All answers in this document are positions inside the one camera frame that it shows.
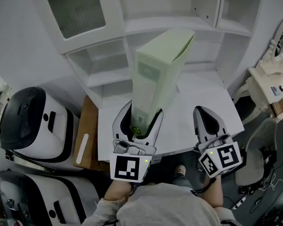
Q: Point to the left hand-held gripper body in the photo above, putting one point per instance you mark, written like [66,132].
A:
[127,166]

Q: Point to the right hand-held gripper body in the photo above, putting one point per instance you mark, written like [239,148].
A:
[226,156]

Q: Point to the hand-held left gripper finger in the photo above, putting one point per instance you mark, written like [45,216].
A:
[118,131]
[155,135]

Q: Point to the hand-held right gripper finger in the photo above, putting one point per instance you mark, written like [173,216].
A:
[221,129]
[199,133]

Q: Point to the pale green box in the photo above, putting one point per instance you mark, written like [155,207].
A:
[155,83]

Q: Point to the white shelving cabinet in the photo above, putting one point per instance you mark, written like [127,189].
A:
[169,20]

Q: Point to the person's right forearm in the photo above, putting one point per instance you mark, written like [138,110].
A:
[212,193]

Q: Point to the person's left forearm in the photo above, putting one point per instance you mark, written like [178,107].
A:
[118,191]

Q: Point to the grey padded chair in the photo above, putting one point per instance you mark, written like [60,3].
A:
[252,166]

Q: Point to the brown cardboard box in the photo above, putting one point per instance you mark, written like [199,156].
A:
[89,121]

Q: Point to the person's left shoe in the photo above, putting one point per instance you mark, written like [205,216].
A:
[151,183]

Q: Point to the person's shoe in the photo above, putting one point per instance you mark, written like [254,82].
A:
[151,183]
[180,169]

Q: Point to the person's right shoe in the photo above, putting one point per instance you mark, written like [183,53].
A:
[180,169]

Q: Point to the person's grey shirt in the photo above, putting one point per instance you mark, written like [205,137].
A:
[167,206]

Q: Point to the white and black robot housing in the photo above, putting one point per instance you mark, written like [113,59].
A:
[59,135]
[44,194]

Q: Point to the cream ornate dressing table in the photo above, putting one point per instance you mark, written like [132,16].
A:
[266,81]

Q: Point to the blue and white card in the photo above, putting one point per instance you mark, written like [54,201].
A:
[275,91]

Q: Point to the oval cream framed mirror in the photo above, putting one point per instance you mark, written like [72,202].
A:
[281,41]

